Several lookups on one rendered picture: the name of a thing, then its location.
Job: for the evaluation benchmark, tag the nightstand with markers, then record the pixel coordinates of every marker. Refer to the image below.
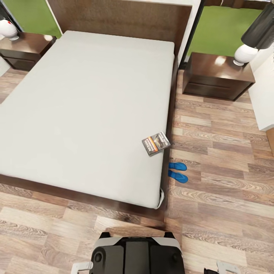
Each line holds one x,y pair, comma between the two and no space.
24,52
216,77

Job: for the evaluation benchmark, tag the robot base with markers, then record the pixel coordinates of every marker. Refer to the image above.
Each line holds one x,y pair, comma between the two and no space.
137,255

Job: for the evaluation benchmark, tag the hardback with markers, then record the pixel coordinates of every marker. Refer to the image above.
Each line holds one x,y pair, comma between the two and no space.
156,143

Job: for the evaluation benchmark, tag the sandal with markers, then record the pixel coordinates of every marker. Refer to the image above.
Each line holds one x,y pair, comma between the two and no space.
178,176
178,166

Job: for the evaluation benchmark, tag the fixed window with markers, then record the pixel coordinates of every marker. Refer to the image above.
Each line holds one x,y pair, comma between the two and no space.
219,26
32,16

